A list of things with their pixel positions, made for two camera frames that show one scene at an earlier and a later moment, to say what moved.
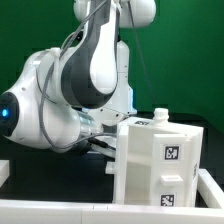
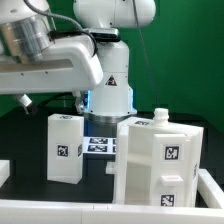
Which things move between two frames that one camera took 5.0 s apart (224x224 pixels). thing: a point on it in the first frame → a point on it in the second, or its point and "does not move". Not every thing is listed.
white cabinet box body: (133, 164) does not move
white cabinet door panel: (174, 170) does not move
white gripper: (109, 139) → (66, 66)
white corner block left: (4, 171) does not move
